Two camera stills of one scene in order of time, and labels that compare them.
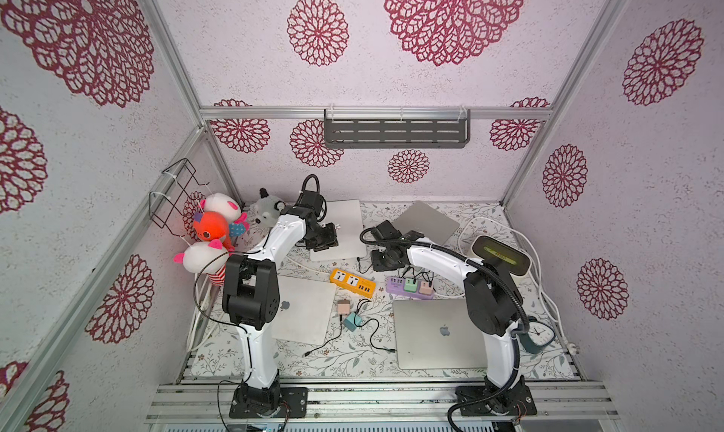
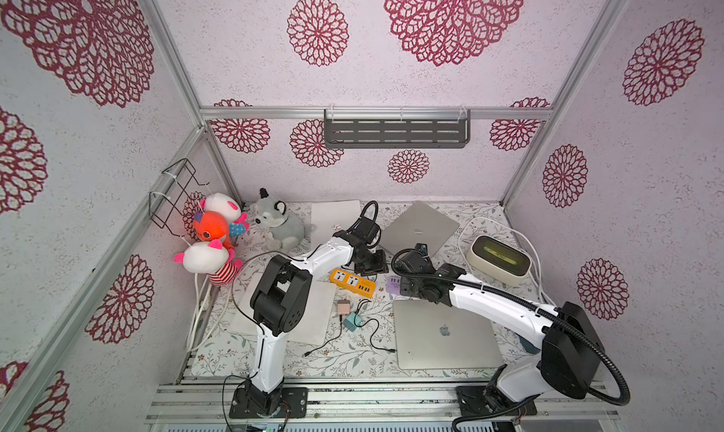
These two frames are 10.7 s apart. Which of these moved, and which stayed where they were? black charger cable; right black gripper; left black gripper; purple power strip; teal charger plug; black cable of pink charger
Moved: right black gripper; left black gripper
Stayed: black cable of pink charger; teal charger plug; black charger cable; purple power strip
